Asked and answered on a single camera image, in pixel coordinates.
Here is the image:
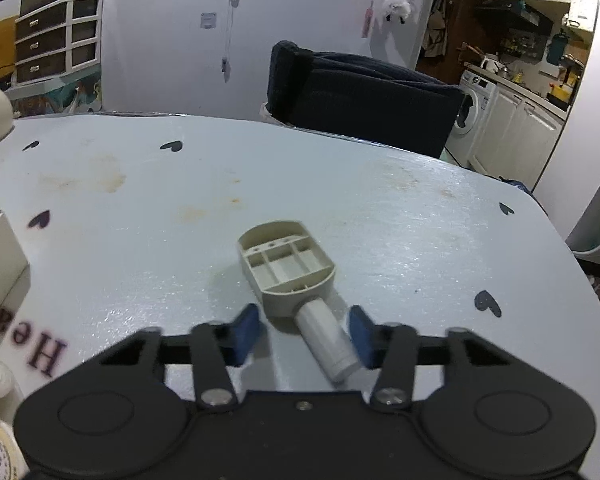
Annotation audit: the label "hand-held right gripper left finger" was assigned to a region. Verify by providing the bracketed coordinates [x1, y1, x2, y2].
[100, 303, 261, 412]

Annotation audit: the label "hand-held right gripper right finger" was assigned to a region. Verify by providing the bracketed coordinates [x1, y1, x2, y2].
[347, 305, 511, 412]

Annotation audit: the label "beige plastic handle tool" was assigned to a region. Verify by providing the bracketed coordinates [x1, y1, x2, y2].
[237, 218, 359, 384]

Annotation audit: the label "white cardboard box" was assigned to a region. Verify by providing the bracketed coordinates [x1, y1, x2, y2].
[0, 202, 32, 347]

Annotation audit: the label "dark blue chair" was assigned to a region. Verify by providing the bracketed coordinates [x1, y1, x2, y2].
[267, 40, 466, 160]

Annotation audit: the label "white washing machine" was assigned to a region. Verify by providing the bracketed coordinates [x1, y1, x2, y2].
[449, 69, 497, 137]

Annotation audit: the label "white lower kitchen cabinets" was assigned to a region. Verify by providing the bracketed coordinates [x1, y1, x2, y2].
[472, 77, 569, 187]

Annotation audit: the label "hanging canvas bags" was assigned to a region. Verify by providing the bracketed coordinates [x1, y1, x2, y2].
[422, 0, 456, 59]

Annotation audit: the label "white sheep plush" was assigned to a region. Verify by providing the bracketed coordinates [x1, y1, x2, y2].
[379, 0, 412, 25]

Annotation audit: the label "white drawer unit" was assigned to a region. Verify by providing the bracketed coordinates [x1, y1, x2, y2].
[14, 0, 104, 87]

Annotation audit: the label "hanging white cable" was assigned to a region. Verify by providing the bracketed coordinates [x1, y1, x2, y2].
[221, 0, 249, 84]

